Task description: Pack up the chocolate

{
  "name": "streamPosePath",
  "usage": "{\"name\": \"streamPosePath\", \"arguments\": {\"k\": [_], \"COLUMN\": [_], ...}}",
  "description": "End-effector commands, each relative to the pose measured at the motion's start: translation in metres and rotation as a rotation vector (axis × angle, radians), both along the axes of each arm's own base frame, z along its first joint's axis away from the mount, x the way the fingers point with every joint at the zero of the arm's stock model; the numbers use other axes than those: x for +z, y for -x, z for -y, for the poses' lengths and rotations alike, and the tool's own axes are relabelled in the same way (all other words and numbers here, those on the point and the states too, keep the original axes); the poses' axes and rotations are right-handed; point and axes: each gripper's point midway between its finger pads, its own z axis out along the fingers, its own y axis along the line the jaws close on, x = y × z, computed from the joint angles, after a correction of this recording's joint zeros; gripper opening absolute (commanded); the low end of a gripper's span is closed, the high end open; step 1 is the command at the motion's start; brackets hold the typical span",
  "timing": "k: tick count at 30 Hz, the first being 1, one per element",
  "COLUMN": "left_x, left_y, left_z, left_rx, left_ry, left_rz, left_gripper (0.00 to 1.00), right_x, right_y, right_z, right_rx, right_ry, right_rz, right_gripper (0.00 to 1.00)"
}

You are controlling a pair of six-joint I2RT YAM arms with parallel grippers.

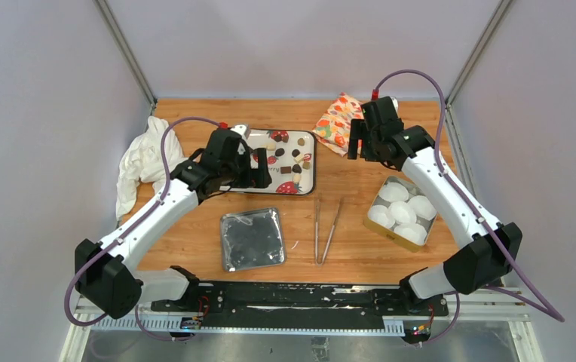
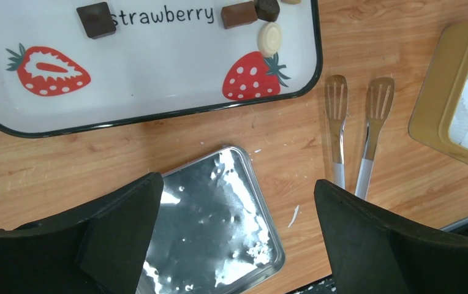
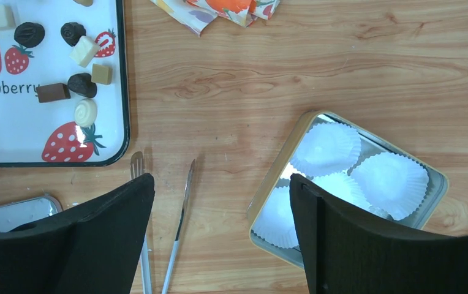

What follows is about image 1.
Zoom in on strawberry print tray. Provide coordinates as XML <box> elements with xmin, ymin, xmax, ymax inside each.
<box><xmin>221</xmin><ymin>129</ymin><xmax>316</xmax><ymax>195</ymax></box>

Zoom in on metal tongs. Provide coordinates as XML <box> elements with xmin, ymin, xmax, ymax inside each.
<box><xmin>314</xmin><ymin>195</ymin><xmax>345</xmax><ymax>267</ymax></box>

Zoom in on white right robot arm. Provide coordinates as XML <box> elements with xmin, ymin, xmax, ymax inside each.
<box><xmin>348</xmin><ymin>97</ymin><xmax>522</xmax><ymax>315</ymax></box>

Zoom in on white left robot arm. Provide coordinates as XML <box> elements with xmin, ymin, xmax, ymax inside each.
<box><xmin>67</xmin><ymin>124</ymin><xmax>271</xmax><ymax>319</ymax></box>

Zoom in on orange floral cloth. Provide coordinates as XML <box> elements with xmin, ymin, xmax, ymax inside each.
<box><xmin>312</xmin><ymin>92</ymin><xmax>363</xmax><ymax>157</ymax></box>

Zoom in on white paper cup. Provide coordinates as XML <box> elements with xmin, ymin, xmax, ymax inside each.
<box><xmin>367</xmin><ymin>205</ymin><xmax>396</xmax><ymax>229</ymax></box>
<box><xmin>388</xmin><ymin>201</ymin><xmax>417</xmax><ymax>224</ymax></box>
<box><xmin>378</xmin><ymin>182</ymin><xmax>410</xmax><ymax>203</ymax></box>
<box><xmin>407</xmin><ymin>195</ymin><xmax>437</xmax><ymax>221</ymax></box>
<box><xmin>394</xmin><ymin>223</ymin><xmax>427</xmax><ymax>246</ymax></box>

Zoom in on silver tin lid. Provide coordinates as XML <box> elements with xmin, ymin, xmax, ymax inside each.
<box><xmin>220</xmin><ymin>207</ymin><xmax>286</xmax><ymax>272</ymax></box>

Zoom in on yellow tin box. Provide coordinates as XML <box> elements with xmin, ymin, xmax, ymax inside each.
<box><xmin>363</xmin><ymin>176</ymin><xmax>438</xmax><ymax>252</ymax></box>

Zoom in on white cloth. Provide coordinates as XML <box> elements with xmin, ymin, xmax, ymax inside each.
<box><xmin>115</xmin><ymin>116</ymin><xmax>185</xmax><ymax>220</ymax></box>

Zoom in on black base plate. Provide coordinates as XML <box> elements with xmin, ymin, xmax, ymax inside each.
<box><xmin>151</xmin><ymin>281</ymin><xmax>449</xmax><ymax>332</ymax></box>

